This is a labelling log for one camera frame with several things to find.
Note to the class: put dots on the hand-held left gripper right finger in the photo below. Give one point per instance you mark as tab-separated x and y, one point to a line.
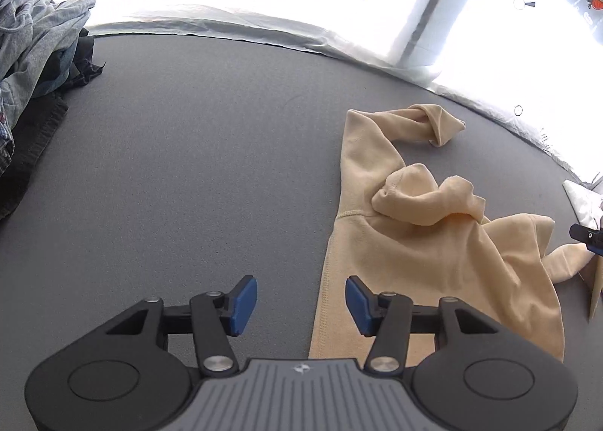
358	306

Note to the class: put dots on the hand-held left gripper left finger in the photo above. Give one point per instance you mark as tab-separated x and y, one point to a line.
244	306

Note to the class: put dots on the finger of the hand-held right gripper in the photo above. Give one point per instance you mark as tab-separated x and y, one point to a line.
586	235

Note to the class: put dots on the beige hooded sweatshirt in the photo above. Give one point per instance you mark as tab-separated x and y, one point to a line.
414	252

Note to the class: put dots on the white cloth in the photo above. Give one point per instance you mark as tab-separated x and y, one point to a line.
582	200

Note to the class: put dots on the grey table mat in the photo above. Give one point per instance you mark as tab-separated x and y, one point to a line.
188	167

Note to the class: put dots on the dark knit cloth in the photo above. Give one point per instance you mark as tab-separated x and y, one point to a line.
33	148

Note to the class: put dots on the blue plaid shirt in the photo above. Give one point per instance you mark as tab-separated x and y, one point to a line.
5	139

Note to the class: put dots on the grey hooded sweatshirt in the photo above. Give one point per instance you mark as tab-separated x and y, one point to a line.
37	40

